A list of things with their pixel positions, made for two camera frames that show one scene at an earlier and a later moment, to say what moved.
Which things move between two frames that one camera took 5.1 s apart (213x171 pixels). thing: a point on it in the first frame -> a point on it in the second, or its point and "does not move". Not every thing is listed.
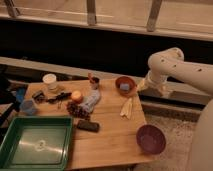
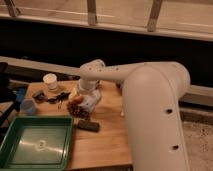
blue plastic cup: [28, 107] does not move
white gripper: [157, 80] -> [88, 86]
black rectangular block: [89, 126] does not move
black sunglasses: [62, 95] does not move
